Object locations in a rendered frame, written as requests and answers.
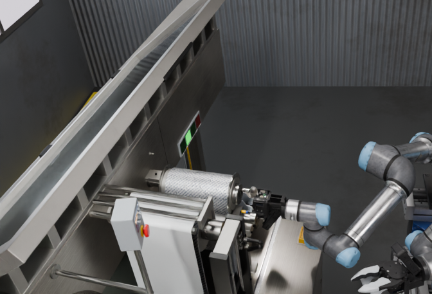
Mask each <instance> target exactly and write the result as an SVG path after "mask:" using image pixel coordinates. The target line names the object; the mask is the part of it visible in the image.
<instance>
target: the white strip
mask: <svg viewBox="0 0 432 294"><path fill-rule="evenodd" d="M89 215H90V216H91V217H97V218H101V219H108V220H111V217H112V213H107V212H101V211H96V210H91V211H90V213H89ZM142 217H143V221H144V224H148V225H149V228H150V235H149V237H145V236H144V239H143V246H142V249H141V254H142V256H143V260H144V263H145V266H146V269H147V273H148V276H149V279H150V283H151V285H152V289H153V291H154V294H204V291H203V285H202V282H201V276H200V273H199V267H198V264H197V259H196V255H195V250H194V244H193V241H192V235H196V233H197V228H194V227H193V225H192V224H188V223H181V222H177V221H169V220H165V219H158V218H153V217H146V216H142ZM127 255H128V257H129V260H130V264H131V266H132V270H133V272H134V276H135V278H136V282H137V284H138V287H141V288H145V285H144V282H143V279H142V276H141V272H140V269H139V266H138V263H137V260H136V257H135V254H134V250H133V251H127Z"/></svg>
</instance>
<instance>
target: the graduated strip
mask: <svg viewBox="0 0 432 294"><path fill-rule="evenodd" d="M281 220H282V218H281V216H280V217H279V218H278V219H277V220H276V221H275V224H274V227H273V231H272V233H271V237H270V240H269V243H268V245H267V250H266V252H265V255H264V259H263V262H262V265H261V268H260V271H259V274H258V278H257V280H256V284H255V287H254V290H253V294H259V291H260V287H261V285H262V281H263V278H264V275H265V272H266V268H267V264H268V262H269V258H270V255H271V252H272V249H273V245H274V243H275V239H276V235H277V232H278V229H279V226H280V222H281Z"/></svg>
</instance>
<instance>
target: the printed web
mask: <svg viewBox="0 0 432 294"><path fill-rule="evenodd" d="M231 177H232V175H229V174H219V173H214V172H205V171H199V170H190V169H180V168H175V167H174V168H172V169H171V170H170V172H169V173H168V176H167V178H166V183H165V193H169V194H177V195H182V196H190V197H195V198H203V199H208V196H211V197H212V198H213V208H212V210H211V212H212V219H216V217H215V214H222V215H227V214H229V212H228V209H227V195H228V187H229V183H230V180H231ZM193 227H194V228H197V233H196V235H192V241H193V246H194V250H195V255H196V259H197V264H198V267H199V273H200V276H201V282H202V288H203V291H204V294H209V293H208V287H207V283H206V278H205V274H204V268H203V262H202V259H201V253H200V249H199V227H198V223H197V221H195V223H194V225H193ZM216 244H217V241H210V240H209V241H208V244H207V245H206V248H205V250H212V251H213V250H214V248H215V245H216Z"/></svg>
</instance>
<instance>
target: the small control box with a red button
mask: <svg viewBox="0 0 432 294"><path fill-rule="evenodd" d="M111 224H112V227H113V230H114V233H115V235H116V238H117V241H118V244H119V247H120V250H121V251H133V250H141V249H142V246H143V239H144V236H145V237H149V235H150V228H149V225H148V224H144V221H143V217H142V214H141V210H140V206H139V203H138V199H137V198H125V199H117V200H116V202H115V205H114V210H113V213H112V217H111Z"/></svg>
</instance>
